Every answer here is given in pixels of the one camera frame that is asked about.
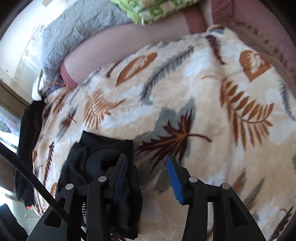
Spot black pants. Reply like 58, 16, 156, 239
56, 132, 142, 240

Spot black garment at bed edge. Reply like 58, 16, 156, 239
14, 100, 46, 207

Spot leaf pattern fleece blanket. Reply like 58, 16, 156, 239
32, 24, 295, 240

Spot white pillow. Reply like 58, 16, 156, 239
31, 69, 48, 101

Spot pink maroon bolster cushion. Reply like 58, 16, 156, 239
60, 6, 207, 88

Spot grey quilted blanket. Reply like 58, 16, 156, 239
41, 1, 132, 80

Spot green white folded quilt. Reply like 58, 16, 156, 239
110, 0, 200, 25

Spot black strap cable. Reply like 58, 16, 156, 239
0, 142, 86, 239

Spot wooden door frame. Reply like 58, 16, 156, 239
0, 79, 30, 119

